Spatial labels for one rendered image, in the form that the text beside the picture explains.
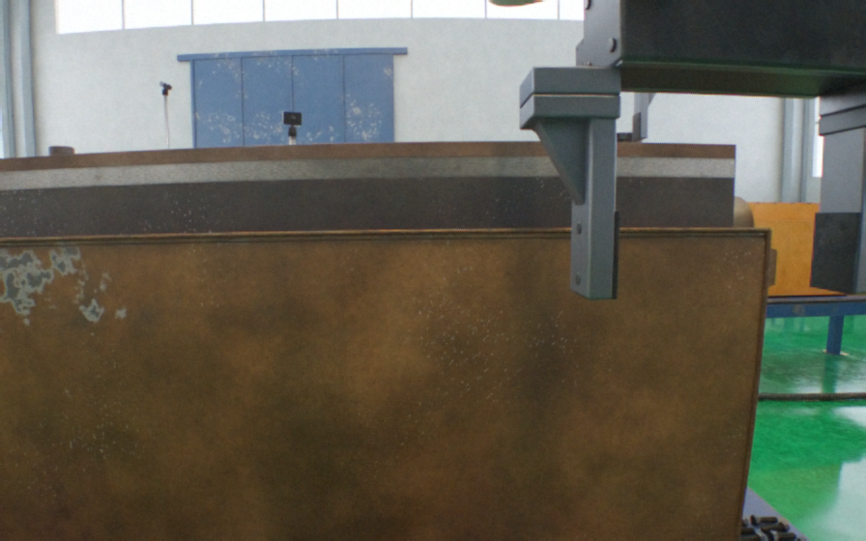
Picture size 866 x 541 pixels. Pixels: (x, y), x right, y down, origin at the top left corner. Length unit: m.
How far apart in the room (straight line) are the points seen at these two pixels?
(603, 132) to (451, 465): 0.57
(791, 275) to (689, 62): 4.05
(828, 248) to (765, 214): 3.86
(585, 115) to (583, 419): 0.55
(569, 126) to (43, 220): 0.84
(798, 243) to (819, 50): 4.02
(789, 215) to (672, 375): 3.62
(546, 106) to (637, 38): 0.05
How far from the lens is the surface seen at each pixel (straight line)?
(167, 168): 0.79
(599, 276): 0.21
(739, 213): 0.96
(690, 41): 0.23
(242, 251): 0.66
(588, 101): 0.21
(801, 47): 0.26
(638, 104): 0.79
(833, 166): 0.30
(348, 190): 0.69
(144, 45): 12.17
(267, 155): 0.73
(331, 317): 0.63
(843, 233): 0.29
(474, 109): 10.15
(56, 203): 0.91
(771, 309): 3.87
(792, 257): 4.23
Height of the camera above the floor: 1.25
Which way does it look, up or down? 6 degrees down
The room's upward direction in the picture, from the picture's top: 1 degrees counter-clockwise
